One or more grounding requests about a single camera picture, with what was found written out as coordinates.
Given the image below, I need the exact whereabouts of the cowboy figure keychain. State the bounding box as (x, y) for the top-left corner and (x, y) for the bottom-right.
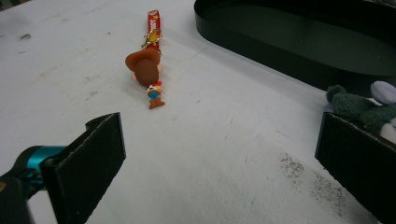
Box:
(124, 9), (166, 110)

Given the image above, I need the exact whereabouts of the green plush toy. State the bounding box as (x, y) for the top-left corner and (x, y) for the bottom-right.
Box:
(325, 80), (396, 143)

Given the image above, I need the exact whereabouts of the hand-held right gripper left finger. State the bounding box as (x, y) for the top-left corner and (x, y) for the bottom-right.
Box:
(40, 112), (127, 224)

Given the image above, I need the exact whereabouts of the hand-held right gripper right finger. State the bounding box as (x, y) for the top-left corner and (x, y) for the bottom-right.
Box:
(314, 111), (396, 224)

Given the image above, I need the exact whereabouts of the dark oval tray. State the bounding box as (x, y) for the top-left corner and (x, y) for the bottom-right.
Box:
(193, 0), (396, 98)

